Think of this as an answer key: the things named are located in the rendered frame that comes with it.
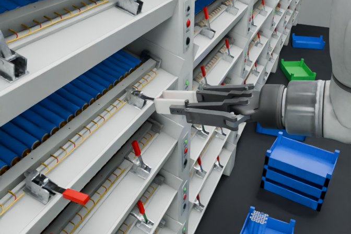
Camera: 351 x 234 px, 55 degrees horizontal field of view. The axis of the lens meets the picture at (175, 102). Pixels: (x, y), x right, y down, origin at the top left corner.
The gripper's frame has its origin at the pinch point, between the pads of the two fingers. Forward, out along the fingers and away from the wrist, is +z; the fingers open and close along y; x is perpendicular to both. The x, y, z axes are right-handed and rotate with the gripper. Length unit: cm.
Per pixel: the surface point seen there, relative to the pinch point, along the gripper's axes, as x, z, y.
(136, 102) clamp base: 0.1, 8.3, -1.1
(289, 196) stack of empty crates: -96, -7, 82
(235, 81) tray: -35, 16, 86
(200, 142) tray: -38, 16, 40
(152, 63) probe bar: 3.2, 10.6, 11.9
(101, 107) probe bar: 3.1, 10.5, -8.6
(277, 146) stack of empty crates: -80, 1, 101
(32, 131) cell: 4.9, 15.0, -20.2
